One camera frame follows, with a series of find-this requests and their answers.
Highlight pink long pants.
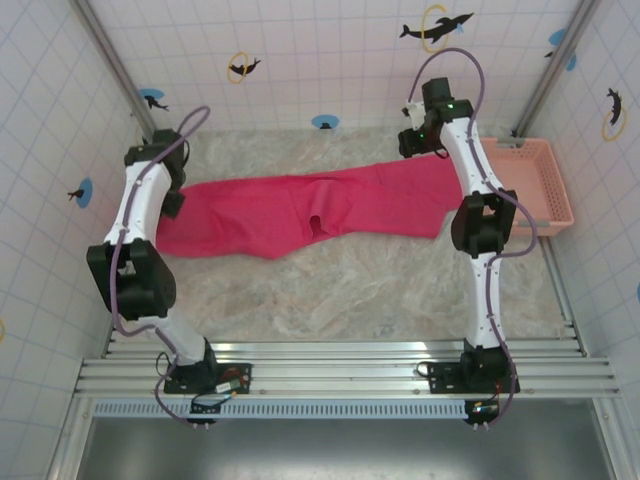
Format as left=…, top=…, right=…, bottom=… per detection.
left=153, top=152, right=464, bottom=261

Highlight shark blue oval sticker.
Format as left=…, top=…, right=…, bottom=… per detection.
left=138, top=88, right=170, bottom=112

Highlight black whale sticker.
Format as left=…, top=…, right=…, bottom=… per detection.
left=398, top=23, right=447, bottom=45

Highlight seal blue oval sticker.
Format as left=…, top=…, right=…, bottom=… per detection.
left=67, top=177, right=95, bottom=209

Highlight pink plastic basket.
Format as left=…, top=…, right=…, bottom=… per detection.
left=478, top=137, right=575, bottom=239

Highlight left black connector box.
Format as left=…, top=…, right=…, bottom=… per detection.
left=188, top=397, right=221, bottom=427

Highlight black connector box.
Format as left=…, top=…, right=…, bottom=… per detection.
left=188, top=397, right=221, bottom=427
left=463, top=398, right=501, bottom=427

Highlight right black connector box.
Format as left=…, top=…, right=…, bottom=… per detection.
left=463, top=398, right=501, bottom=427

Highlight grey steel sheet panel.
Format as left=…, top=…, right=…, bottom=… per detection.
left=74, top=417, right=616, bottom=480

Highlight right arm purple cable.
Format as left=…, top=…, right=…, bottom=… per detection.
left=407, top=47, right=540, bottom=427

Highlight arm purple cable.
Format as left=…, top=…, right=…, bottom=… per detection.
left=109, top=105, right=212, bottom=427
left=407, top=47, right=540, bottom=427

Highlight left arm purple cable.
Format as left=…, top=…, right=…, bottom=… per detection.
left=109, top=105, right=212, bottom=427

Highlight large dolphin yellow ring sticker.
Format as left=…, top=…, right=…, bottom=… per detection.
left=421, top=3, right=475, bottom=55

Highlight aluminium corner post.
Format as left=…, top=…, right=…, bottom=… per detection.
left=513, top=0, right=602, bottom=137
left=72, top=0, right=167, bottom=149

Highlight small dolphin yellow ring sticker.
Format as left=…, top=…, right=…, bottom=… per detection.
left=227, top=49, right=263, bottom=84

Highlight seahorse yellow ring sticker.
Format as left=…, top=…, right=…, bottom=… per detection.
left=601, top=87, right=629, bottom=142

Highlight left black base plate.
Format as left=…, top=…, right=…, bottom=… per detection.
left=162, top=359, right=254, bottom=397

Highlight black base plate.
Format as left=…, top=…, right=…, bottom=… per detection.
left=162, top=359, right=254, bottom=397
left=426, top=359, right=521, bottom=397

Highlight aluminium side rail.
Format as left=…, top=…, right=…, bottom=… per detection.
left=541, top=239, right=589, bottom=358

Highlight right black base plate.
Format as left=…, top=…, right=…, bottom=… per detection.
left=426, top=359, right=521, bottom=397

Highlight aluminium rail beam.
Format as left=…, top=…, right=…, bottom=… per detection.
left=73, top=338, right=622, bottom=401

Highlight white slotted cable duct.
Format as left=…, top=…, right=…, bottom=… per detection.
left=92, top=401, right=471, bottom=420

